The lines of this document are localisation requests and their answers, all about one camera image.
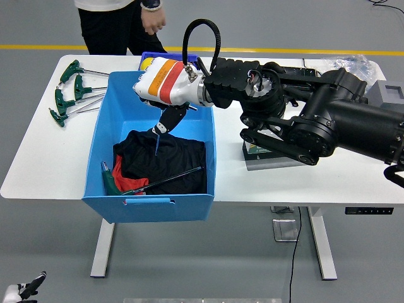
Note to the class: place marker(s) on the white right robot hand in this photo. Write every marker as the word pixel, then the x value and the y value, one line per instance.
pixel 167 82

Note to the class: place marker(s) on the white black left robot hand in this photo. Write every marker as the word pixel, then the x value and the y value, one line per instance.
pixel 22 292

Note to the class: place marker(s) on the person's left hand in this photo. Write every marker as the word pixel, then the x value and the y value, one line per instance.
pixel 153 20

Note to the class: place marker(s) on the green metal hex key stand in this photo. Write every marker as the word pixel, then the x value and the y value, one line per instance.
pixel 259 164

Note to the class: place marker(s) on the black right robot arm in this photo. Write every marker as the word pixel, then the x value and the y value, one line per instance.
pixel 347 116

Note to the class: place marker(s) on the large blue plastic box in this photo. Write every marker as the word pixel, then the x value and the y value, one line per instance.
pixel 126 110

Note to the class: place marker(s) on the grey square box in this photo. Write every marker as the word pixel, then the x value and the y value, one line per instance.
pixel 378 93

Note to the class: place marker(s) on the small dark blue bin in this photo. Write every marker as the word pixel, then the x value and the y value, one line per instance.
pixel 164 55

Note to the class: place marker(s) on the yellow ball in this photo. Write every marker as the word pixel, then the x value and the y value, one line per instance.
pixel 146 64

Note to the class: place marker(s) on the person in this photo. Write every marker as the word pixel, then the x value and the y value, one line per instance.
pixel 104 28

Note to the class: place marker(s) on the black cloth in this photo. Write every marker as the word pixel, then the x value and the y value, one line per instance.
pixel 176 158

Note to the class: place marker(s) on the white table leg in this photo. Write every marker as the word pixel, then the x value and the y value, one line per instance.
pixel 323 246
pixel 102 249

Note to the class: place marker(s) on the orange cloth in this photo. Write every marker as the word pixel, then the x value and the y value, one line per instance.
pixel 118 170

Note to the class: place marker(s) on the small metal floor plate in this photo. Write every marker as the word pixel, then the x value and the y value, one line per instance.
pixel 281 209

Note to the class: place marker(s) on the clear plastic parts bag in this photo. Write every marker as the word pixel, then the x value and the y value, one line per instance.
pixel 350 61

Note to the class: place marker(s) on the large metal floor plate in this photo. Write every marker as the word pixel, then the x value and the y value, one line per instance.
pixel 284 230

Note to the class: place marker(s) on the black table control panel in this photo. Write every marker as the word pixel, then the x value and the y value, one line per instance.
pixel 369 210

